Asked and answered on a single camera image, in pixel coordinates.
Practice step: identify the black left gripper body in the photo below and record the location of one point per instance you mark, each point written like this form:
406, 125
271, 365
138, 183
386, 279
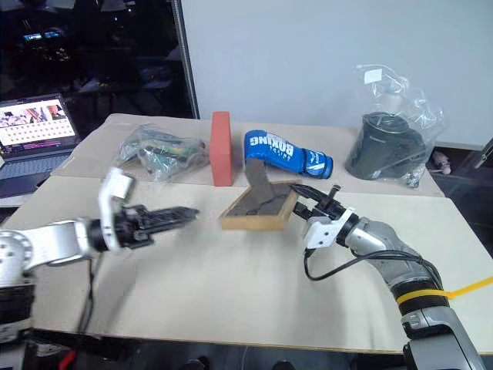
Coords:
133, 229

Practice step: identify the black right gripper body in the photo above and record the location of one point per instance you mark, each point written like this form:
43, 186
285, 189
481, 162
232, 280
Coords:
327, 210

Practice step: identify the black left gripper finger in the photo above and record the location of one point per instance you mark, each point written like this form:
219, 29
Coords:
171, 212
165, 225

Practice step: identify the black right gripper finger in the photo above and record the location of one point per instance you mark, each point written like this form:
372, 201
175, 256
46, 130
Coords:
302, 210
308, 191

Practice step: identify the wooden picture frame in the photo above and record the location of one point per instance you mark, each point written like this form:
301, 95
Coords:
258, 210

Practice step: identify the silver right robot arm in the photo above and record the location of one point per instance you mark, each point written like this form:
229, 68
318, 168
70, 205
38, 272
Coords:
385, 241

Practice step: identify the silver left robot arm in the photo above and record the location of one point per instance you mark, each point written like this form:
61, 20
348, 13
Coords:
46, 241

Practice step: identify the blue boxing glove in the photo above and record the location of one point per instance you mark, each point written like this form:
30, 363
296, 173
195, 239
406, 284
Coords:
277, 152

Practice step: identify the plastic bag with green parts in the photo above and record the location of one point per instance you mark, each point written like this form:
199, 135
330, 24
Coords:
161, 152

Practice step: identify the red brick block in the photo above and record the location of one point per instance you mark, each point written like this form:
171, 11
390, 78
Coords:
221, 150

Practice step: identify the plastic bag with black appliance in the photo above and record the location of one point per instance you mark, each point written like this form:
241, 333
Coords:
385, 150

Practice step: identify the large cardboard sheet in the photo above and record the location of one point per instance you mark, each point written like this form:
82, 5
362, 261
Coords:
231, 277

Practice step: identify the pink object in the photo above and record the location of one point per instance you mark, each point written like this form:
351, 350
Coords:
442, 160

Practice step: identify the open laptop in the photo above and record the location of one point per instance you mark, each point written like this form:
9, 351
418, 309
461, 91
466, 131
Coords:
34, 127

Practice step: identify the dark rounded shape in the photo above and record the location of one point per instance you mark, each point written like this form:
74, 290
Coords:
194, 364
285, 365

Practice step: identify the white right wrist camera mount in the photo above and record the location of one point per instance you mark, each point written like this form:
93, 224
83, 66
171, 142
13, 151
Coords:
321, 233

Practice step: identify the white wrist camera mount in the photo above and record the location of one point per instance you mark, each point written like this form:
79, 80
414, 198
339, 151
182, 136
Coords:
115, 185
321, 233

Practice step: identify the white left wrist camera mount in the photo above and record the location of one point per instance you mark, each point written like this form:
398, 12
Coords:
115, 185

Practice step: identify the metal partition post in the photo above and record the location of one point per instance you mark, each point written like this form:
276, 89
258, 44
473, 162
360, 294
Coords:
189, 58

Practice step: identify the metal bracket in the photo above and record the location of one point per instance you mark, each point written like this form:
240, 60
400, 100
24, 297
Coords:
484, 152

